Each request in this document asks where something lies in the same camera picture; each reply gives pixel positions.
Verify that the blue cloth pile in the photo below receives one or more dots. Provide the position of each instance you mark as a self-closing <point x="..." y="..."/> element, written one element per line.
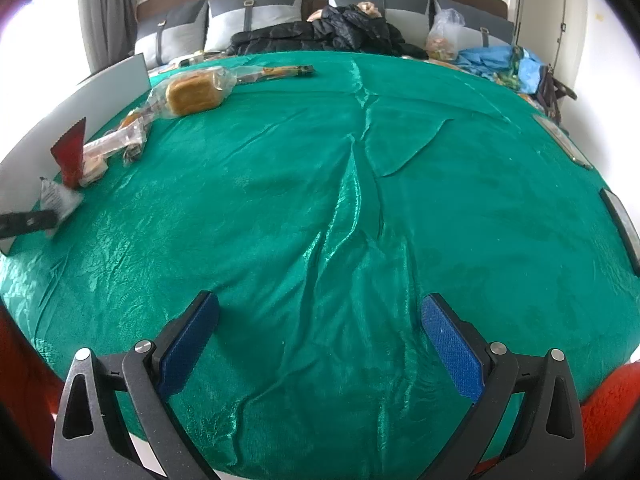
<point x="517" y="68"/>

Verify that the grey curtain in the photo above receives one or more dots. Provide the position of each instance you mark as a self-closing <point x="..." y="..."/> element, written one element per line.
<point x="109" y="31"/>

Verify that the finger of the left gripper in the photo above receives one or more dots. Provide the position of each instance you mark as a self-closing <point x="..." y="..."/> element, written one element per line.
<point x="13" y="224"/>

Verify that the bagged bread loaf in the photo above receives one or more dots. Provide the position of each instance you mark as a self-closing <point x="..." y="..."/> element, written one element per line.
<point x="191" y="92"/>

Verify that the wooden chair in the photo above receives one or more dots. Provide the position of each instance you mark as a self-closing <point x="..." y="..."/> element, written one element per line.
<point x="550" y="92"/>

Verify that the white storage box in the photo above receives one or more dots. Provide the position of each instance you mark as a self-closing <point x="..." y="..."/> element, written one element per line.
<point x="98" y="99"/>

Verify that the grey pillow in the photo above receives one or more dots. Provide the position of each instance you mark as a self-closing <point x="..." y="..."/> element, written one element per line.
<point x="481" y="28"/>
<point x="174" y="33"/>
<point x="410" y="17"/>
<point x="228" y="17"/>

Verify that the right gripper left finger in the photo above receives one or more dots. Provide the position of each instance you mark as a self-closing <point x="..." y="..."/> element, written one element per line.
<point x="91" y="439"/>

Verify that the long black-tipped snack pack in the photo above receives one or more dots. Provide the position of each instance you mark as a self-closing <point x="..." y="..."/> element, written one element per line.
<point x="251" y="74"/>

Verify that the clear biscuit pack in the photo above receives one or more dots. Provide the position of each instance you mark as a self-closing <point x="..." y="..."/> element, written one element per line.
<point x="130" y="140"/>

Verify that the grey triangular snack packet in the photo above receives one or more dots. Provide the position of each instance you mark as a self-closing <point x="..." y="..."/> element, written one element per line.
<point x="58" y="198"/>

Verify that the green satin bedspread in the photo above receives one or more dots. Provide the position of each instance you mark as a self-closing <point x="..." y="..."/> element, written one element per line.
<point x="320" y="211"/>

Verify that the red snack packet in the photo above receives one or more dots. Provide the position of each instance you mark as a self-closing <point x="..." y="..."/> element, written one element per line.
<point x="68" y="153"/>

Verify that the far left grey pillow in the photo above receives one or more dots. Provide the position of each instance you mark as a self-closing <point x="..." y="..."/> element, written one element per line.
<point x="174" y="33"/>

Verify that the far right grey pillow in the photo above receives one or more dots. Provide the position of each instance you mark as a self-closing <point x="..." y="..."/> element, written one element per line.
<point x="481" y="28"/>

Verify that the red sleeve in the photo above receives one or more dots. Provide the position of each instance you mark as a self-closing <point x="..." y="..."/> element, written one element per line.
<point x="596" y="440"/>

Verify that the patterned-case smartphone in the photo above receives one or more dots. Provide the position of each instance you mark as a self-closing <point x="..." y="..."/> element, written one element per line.
<point x="565" y="143"/>

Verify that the clear plastic bag of snacks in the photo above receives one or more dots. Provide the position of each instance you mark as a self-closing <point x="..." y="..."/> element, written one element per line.
<point x="443" y="38"/>

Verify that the black puffer jacket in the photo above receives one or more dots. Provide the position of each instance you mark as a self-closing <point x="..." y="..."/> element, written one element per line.
<point x="341" y="29"/>

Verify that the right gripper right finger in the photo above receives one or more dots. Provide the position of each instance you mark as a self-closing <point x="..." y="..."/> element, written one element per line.
<point x="524" y="421"/>

